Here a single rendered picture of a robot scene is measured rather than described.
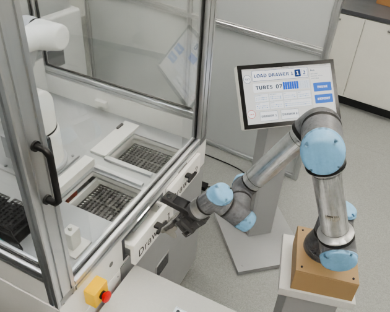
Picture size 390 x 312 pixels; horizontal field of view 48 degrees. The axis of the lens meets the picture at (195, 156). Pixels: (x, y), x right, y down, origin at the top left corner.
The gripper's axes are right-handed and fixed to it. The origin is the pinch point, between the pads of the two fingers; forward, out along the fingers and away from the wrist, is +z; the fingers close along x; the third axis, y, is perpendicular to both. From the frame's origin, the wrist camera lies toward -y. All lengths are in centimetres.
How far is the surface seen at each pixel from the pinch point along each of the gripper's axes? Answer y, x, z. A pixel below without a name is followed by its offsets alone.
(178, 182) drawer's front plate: -5.6, 24.8, 4.8
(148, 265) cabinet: 11.2, 3.0, 31.9
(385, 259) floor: 129, 118, 22
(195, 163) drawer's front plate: -5.5, 40.5, 5.0
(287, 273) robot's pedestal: 47, 14, -14
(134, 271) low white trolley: 4.6, -12.9, 15.9
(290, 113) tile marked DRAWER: 12, 88, -19
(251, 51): -23, 170, 19
